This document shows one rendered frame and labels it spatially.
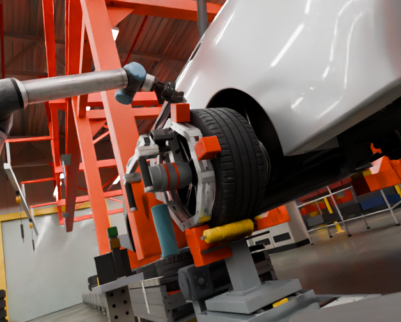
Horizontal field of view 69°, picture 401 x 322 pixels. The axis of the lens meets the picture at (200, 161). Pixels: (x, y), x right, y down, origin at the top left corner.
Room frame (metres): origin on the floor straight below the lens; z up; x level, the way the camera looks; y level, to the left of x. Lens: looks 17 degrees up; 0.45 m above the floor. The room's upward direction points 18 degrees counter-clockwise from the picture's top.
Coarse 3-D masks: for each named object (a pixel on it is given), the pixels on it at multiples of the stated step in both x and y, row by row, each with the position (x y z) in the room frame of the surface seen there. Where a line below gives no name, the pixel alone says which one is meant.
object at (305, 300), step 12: (288, 300) 1.34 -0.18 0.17; (300, 300) 1.36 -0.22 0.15; (312, 300) 1.39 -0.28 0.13; (204, 312) 1.68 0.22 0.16; (216, 312) 1.58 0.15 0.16; (228, 312) 1.47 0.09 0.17; (252, 312) 1.32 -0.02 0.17; (264, 312) 1.27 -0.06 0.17; (276, 312) 1.30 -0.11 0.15; (288, 312) 1.33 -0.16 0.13
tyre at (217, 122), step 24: (192, 120) 1.29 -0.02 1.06; (216, 120) 1.23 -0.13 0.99; (240, 120) 1.29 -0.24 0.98; (240, 144) 1.23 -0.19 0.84; (216, 168) 1.23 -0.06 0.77; (240, 168) 1.24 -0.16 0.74; (264, 168) 1.30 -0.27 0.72; (216, 192) 1.29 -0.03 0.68; (240, 192) 1.27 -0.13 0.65; (264, 192) 1.36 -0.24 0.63; (216, 216) 1.34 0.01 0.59; (240, 216) 1.38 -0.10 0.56
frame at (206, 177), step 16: (176, 128) 1.28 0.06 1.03; (192, 128) 1.21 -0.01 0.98; (192, 144) 1.19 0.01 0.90; (160, 160) 1.57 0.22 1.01; (208, 160) 1.21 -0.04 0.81; (208, 176) 1.20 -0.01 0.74; (208, 192) 1.26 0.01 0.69; (176, 208) 1.63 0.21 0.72; (208, 208) 1.30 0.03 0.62; (192, 224) 1.39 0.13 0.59
